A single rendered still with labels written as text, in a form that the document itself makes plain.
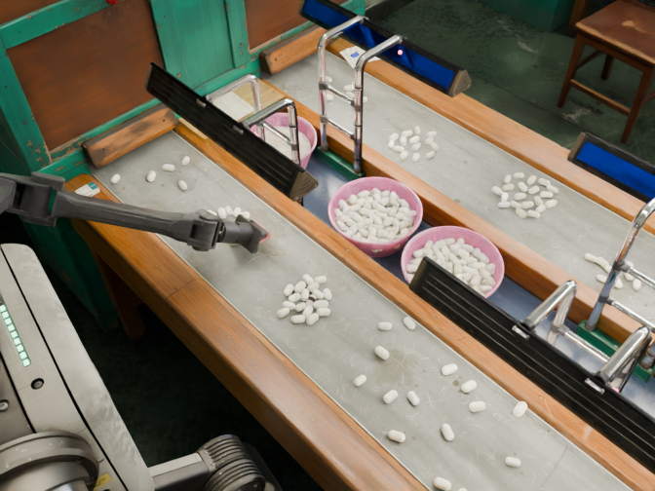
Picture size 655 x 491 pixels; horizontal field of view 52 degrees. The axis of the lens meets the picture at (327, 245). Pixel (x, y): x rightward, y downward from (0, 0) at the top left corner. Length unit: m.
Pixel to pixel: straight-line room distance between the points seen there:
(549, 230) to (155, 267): 1.08
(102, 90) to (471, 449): 1.41
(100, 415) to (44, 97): 1.33
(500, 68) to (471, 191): 1.96
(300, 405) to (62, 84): 1.11
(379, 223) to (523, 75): 2.14
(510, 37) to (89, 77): 2.73
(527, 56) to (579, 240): 2.23
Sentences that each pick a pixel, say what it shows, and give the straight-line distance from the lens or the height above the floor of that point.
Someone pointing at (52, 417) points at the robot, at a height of 1.44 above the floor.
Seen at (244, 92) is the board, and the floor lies 0.78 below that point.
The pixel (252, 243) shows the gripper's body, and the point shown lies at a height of 0.82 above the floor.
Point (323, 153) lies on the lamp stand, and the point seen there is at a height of 0.71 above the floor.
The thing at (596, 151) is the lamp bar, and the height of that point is 1.09.
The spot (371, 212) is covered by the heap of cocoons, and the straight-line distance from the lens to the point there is 1.94.
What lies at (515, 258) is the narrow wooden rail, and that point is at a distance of 1.85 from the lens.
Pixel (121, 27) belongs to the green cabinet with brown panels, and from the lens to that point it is 2.07.
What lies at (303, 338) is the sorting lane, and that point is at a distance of 1.67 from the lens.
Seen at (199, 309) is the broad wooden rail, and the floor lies 0.76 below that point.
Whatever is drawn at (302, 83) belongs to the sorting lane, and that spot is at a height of 0.74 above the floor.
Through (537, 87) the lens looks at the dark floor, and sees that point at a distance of 3.83.
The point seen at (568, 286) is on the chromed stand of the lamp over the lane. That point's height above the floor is 1.12.
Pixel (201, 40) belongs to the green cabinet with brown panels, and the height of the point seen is 0.99.
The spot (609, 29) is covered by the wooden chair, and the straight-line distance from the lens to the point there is 3.48.
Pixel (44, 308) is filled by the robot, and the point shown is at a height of 1.45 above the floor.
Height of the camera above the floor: 2.12
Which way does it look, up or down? 48 degrees down
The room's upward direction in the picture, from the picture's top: 2 degrees counter-clockwise
